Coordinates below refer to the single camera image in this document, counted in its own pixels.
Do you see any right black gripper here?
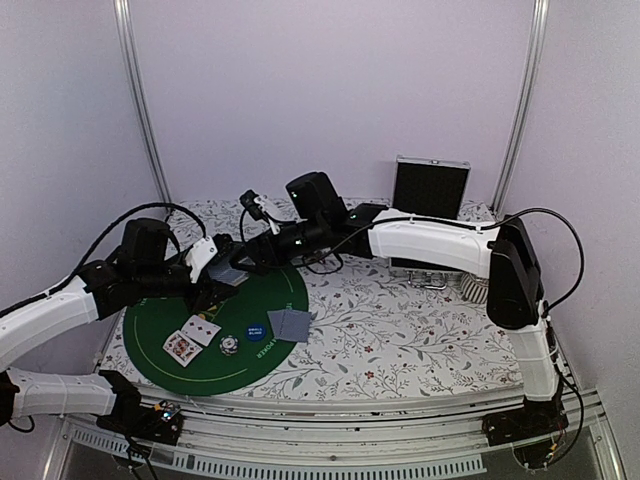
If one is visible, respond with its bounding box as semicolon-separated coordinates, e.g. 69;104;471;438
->
231;216;327;275

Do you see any blue playing card deck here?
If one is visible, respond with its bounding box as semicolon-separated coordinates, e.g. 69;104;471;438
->
207;263;249;287

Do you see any face-up diamonds card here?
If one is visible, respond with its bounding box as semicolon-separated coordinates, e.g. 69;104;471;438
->
181;315;221;347

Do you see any face-up king card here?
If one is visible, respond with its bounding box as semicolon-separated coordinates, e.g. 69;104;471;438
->
163;330;202;367

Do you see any blue small blind button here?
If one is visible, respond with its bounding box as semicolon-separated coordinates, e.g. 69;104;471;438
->
245;324;267;342

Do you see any blue playing card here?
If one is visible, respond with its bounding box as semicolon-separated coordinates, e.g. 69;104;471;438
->
267;310;285;338
277;310;312;343

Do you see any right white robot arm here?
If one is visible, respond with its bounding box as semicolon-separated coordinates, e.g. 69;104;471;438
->
240;172;562;436

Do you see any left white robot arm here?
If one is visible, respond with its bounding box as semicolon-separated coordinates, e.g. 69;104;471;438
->
1;218;237;434

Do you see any round green poker mat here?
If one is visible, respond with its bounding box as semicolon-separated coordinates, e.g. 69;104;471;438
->
123;268;309;396

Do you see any floral white tablecloth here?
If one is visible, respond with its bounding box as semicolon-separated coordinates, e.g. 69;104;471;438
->
97;197;561;401

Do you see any aluminium poker chip case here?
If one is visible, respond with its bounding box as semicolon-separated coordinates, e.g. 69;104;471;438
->
391;155;471;220

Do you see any striped ceramic mug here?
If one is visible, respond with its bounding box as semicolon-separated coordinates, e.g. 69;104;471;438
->
460;273;489;304

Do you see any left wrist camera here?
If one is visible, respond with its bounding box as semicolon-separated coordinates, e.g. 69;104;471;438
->
184;236;218;284

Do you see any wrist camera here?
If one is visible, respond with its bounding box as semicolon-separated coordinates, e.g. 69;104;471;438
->
184;236;218;284
240;189;284;235

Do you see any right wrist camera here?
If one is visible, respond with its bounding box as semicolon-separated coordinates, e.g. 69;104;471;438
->
240;189;284;235

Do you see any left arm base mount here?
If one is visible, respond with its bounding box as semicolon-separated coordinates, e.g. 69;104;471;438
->
96;401;184;446

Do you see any front aluminium rail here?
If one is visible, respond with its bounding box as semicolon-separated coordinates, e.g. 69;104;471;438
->
43;387;630;479

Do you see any left aluminium frame post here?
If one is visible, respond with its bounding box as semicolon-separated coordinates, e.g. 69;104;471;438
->
113;0;172;202

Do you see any aluminium frame post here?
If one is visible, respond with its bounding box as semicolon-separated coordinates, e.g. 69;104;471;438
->
113;0;172;202
490;0;550;216

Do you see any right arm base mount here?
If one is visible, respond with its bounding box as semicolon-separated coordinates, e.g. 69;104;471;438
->
481;395;586;472

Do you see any right aluminium frame post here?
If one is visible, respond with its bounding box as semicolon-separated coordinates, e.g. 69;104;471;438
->
490;0;550;216

